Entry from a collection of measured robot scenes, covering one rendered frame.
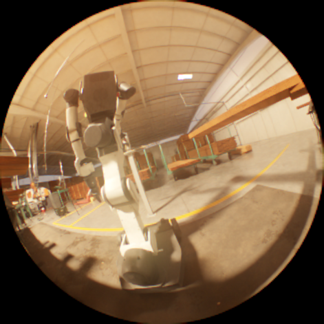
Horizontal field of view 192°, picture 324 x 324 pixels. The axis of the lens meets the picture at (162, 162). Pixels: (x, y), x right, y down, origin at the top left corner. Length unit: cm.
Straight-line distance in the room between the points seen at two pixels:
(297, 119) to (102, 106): 815
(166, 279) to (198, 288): 22
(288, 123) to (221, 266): 788
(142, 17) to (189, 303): 700
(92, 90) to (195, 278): 123
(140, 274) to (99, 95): 86
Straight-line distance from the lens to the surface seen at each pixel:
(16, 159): 45
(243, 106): 71
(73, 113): 75
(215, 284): 73
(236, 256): 80
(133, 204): 58
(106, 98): 62
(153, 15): 640
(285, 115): 808
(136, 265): 48
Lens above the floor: 72
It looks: level
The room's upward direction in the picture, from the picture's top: 18 degrees counter-clockwise
